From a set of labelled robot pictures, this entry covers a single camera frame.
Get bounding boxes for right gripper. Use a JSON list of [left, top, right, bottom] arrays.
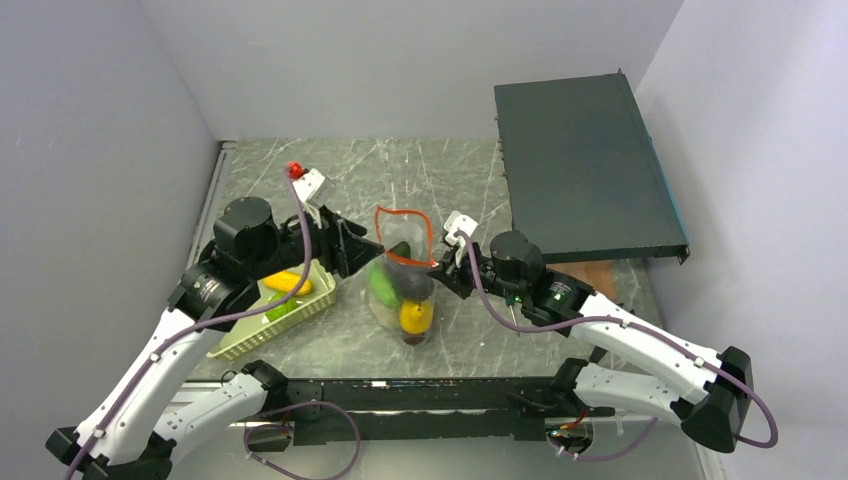
[[429, 238, 527, 303]]

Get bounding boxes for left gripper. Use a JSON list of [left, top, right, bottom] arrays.
[[247, 200, 384, 280]]

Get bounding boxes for dark purple toy eggplant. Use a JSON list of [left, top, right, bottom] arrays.
[[387, 263, 435, 302]]

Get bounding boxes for green toy cucumber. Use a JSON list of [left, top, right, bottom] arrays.
[[366, 263, 400, 310]]

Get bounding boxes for dark green toy avocado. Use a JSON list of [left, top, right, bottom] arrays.
[[388, 241, 412, 260]]

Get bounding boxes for yellow toy fruit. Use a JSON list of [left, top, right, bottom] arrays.
[[398, 300, 434, 335]]

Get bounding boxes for clear zip top bag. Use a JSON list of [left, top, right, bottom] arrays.
[[364, 206, 435, 346]]

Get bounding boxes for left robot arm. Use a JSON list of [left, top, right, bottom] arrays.
[[46, 197, 383, 479]]

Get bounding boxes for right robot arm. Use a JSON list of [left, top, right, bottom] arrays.
[[428, 227, 758, 453]]

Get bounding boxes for green plastic basket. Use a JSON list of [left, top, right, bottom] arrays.
[[206, 260, 337, 361]]

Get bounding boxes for yellow toy squash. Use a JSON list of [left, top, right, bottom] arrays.
[[262, 270, 314, 296]]

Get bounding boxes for wooden board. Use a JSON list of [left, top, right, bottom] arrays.
[[548, 260, 617, 300]]

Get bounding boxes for black pliers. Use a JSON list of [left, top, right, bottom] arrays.
[[587, 346, 608, 364]]

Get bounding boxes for dark green metal case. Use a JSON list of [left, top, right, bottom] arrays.
[[494, 71, 690, 264]]

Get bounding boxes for green handled screwdriver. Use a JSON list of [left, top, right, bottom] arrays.
[[508, 304, 521, 337]]

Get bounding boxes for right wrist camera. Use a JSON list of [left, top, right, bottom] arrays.
[[442, 210, 478, 266]]

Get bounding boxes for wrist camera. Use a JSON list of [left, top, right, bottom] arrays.
[[287, 162, 335, 208], [442, 210, 478, 266]]

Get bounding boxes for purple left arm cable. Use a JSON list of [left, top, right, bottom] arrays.
[[62, 164, 362, 480]]

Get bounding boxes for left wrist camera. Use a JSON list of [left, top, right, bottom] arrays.
[[287, 162, 335, 208]]

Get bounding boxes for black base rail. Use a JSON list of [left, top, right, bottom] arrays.
[[221, 377, 617, 446]]

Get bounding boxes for aluminium frame rail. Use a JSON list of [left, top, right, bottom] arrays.
[[105, 140, 238, 480]]

